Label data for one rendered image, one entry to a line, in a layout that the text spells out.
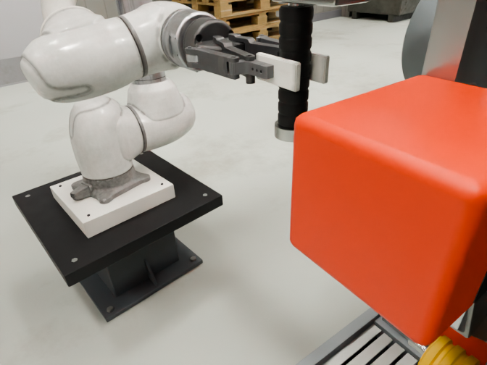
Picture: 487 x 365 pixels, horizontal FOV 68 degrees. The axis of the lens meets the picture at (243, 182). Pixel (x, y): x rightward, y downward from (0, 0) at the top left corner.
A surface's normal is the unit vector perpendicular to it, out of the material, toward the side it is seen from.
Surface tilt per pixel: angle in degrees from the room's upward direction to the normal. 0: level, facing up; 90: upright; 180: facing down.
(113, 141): 87
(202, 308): 0
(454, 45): 90
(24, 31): 90
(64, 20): 27
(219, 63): 90
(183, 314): 0
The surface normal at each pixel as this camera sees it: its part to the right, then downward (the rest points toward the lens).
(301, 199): -0.82, 0.33
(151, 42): 0.40, 0.34
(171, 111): 0.67, 0.24
